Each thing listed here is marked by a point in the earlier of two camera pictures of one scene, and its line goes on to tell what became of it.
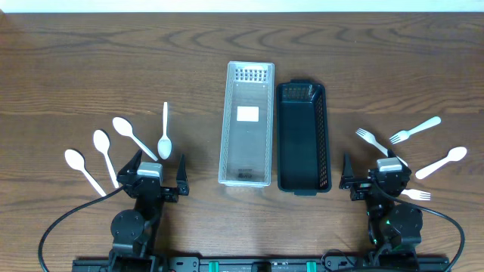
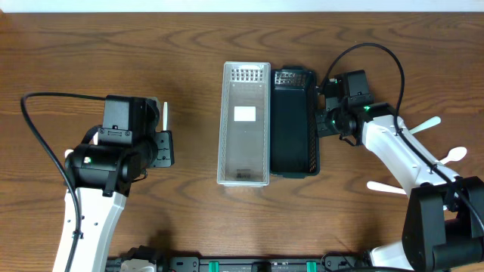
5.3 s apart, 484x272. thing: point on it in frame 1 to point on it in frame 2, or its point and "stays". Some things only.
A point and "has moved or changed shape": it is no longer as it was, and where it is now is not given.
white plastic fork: (404, 134) stays
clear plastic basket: (246, 159) stays
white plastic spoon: (454, 154) stays
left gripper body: (158, 189) to (165, 148)
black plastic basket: (302, 154) has moved or changed shape
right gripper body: (367, 182) to (321, 123)
